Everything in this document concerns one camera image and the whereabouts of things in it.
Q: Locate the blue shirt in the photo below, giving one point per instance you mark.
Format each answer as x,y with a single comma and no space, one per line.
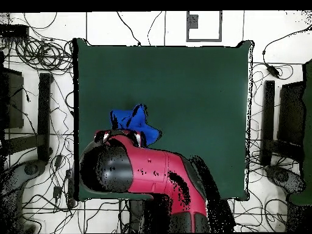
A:
136,121

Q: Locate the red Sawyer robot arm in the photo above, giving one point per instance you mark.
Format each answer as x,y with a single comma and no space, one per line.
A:
148,170

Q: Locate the long black stand bar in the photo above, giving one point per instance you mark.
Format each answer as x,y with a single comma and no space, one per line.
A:
43,117
268,121

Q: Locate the black power strip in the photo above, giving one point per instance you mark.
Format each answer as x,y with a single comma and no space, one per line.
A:
70,187

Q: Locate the small black adapter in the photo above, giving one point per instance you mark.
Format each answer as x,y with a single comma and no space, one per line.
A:
57,192

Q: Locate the black cabinet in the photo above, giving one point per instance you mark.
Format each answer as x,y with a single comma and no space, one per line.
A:
14,102
291,114

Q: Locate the grey stand foot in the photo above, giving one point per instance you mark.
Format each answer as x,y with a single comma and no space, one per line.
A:
14,180
282,176

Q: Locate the dark green table cloth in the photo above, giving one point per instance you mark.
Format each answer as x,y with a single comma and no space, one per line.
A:
195,85

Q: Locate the black electronics box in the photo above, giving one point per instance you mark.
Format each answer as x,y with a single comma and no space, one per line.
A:
13,31

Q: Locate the black power adapter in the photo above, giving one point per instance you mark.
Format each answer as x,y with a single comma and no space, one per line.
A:
273,70

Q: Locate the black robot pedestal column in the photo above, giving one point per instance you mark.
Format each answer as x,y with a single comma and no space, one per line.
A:
136,217

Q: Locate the grey square floor frame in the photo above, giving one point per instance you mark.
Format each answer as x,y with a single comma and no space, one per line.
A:
192,22

